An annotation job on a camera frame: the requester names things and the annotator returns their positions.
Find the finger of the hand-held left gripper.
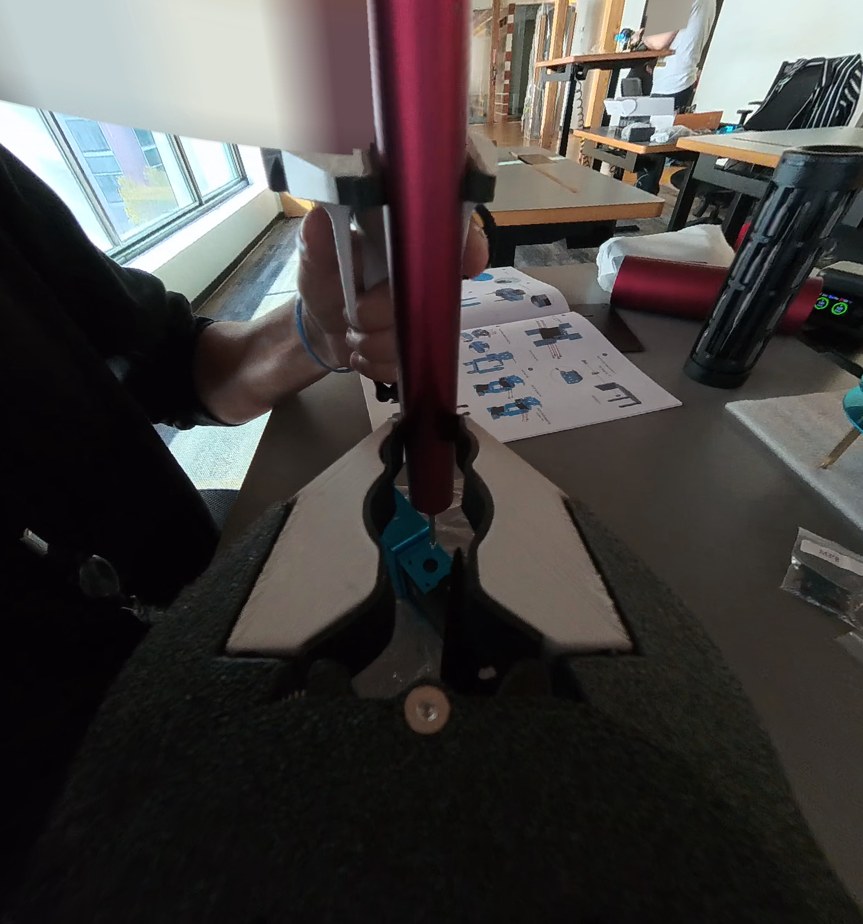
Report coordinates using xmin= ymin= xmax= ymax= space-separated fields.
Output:
xmin=462 ymin=128 xmax=502 ymax=205
xmin=262 ymin=146 xmax=391 ymax=212

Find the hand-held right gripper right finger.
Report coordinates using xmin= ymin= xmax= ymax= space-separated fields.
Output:
xmin=442 ymin=415 xmax=635 ymax=656

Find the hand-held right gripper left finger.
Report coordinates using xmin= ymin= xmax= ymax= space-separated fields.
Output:
xmin=226 ymin=419 xmax=407 ymax=658

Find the red electric screwdriver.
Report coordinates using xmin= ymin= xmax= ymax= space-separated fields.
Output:
xmin=368 ymin=0 xmax=473 ymax=544

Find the blue servo bracket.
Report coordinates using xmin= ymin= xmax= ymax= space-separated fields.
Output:
xmin=380 ymin=487 xmax=451 ymax=600

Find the person's left forearm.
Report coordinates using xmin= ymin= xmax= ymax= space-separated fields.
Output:
xmin=150 ymin=289 xmax=331 ymax=428

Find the wooden standing desk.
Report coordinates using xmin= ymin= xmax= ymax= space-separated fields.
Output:
xmin=534 ymin=49 xmax=674 ymax=156

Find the person's left hand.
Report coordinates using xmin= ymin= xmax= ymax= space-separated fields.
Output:
xmin=296 ymin=204 xmax=492 ymax=385

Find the wood-edged dark table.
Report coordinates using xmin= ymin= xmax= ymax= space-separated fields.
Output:
xmin=468 ymin=126 xmax=667 ymax=268

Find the blue wristband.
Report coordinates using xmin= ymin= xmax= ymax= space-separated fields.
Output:
xmin=294 ymin=295 xmax=353 ymax=375

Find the clear plastic bag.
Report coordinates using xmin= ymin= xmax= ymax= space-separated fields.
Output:
xmin=351 ymin=592 xmax=443 ymax=700

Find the orange wooden table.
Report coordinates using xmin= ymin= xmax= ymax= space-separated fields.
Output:
xmin=572 ymin=112 xmax=724 ymax=190

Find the white cardboard box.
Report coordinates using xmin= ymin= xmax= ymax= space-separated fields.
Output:
xmin=605 ymin=96 xmax=676 ymax=131

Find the assembly instruction booklet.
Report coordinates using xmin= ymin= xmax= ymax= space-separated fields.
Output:
xmin=359 ymin=266 xmax=684 ymax=443

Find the white crumpled wrapping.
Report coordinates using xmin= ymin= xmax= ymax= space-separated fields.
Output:
xmin=596 ymin=224 xmax=737 ymax=293

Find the red metal cylinder case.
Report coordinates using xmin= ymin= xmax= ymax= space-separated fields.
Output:
xmin=610 ymin=256 xmax=824 ymax=334

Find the round badge reel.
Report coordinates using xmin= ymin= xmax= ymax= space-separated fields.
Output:
xmin=78 ymin=554 xmax=124 ymax=597

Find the white stone slab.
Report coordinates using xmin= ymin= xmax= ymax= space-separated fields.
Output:
xmin=725 ymin=396 xmax=863 ymax=557

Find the wood-edged grey table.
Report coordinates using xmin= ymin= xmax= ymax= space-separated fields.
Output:
xmin=677 ymin=126 xmax=863 ymax=239

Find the small bag of black screws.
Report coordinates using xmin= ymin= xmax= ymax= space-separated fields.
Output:
xmin=779 ymin=528 xmax=863 ymax=628

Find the black ribbed cylinder holder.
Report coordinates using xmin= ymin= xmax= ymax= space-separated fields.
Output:
xmin=684 ymin=144 xmax=863 ymax=389

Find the person's black clothing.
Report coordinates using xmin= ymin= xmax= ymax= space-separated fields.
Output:
xmin=0 ymin=115 xmax=219 ymax=924

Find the striped jacket on chair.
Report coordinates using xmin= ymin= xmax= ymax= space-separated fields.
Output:
xmin=752 ymin=54 xmax=863 ymax=132

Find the wooden shelf frame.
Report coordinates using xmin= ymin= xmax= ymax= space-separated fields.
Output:
xmin=472 ymin=0 xmax=519 ymax=124

